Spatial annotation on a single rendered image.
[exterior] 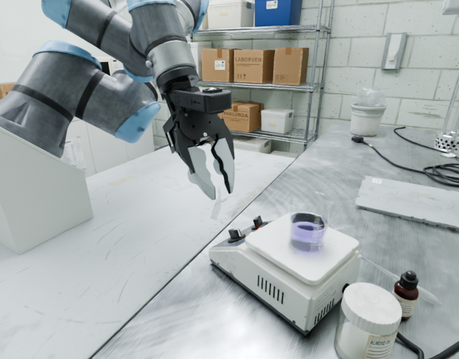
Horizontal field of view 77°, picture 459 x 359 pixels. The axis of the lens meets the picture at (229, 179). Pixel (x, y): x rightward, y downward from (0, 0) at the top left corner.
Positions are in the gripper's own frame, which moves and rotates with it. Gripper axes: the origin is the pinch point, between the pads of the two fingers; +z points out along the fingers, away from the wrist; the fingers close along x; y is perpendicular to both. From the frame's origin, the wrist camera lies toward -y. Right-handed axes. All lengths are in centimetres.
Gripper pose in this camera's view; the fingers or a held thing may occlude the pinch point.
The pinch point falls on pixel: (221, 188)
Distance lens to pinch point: 46.7
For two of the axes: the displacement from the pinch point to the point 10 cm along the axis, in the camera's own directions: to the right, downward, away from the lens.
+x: -8.3, 3.0, -4.8
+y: -4.5, 1.5, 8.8
